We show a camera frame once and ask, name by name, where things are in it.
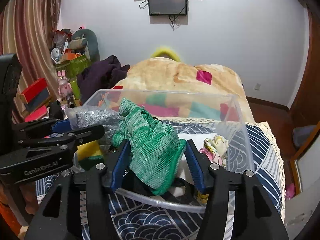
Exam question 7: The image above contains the yellow green sponge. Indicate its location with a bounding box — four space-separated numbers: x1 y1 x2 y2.
76 140 104 171

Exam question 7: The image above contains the green mesh cloth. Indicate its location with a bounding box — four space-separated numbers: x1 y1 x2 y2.
112 98 186 196

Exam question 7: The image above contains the black pouch with silver chain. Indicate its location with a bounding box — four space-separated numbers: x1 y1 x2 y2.
121 171 195 205

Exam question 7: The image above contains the red book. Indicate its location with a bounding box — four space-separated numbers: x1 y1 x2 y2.
24 105 48 122

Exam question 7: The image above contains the red box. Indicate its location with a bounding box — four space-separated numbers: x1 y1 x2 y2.
19 78 50 113

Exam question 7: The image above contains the pink rabbit toy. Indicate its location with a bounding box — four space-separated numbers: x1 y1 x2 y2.
57 69 72 100

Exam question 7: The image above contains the green bottle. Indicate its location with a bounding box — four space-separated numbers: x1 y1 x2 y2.
69 77 81 100

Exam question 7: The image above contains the green cardboard box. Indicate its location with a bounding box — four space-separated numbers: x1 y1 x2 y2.
55 55 92 79

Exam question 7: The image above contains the dark purple clothing pile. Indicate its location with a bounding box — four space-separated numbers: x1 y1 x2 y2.
77 55 130 105

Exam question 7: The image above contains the blue white patterned bedsheet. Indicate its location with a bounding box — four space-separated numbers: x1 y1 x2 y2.
26 128 288 239

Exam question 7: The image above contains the floral fabric pouch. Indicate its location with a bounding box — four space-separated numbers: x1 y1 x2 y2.
199 135 229 167

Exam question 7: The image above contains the clear plastic storage box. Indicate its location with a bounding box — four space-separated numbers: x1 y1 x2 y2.
85 89 254 215

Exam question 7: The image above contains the grey dinosaur plush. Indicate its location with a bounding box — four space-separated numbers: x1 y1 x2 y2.
68 29 100 63

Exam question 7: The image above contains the beige patterned fleece blanket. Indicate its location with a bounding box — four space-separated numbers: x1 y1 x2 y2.
115 57 255 123

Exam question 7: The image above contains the striped brown curtain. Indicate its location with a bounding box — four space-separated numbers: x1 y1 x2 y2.
0 0 66 123

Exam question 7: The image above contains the small wall monitor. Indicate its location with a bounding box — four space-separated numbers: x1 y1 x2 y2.
148 0 188 16

